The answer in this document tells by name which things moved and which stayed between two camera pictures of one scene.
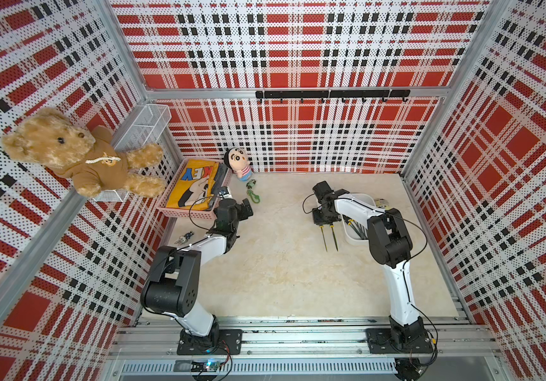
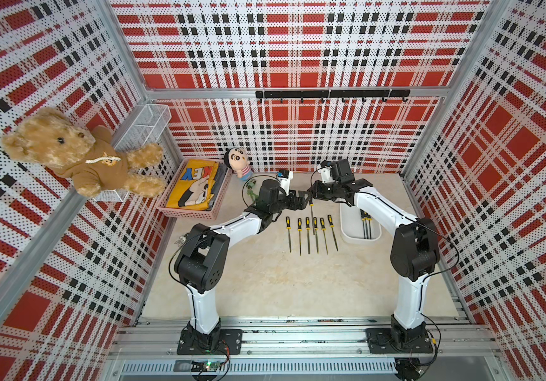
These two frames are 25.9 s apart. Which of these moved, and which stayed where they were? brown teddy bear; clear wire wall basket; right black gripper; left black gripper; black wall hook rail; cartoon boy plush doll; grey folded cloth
Moved: right black gripper; left black gripper
Stayed: grey folded cloth; brown teddy bear; black wall hook rail; cartoon boy plush doll; clear wire wall basket
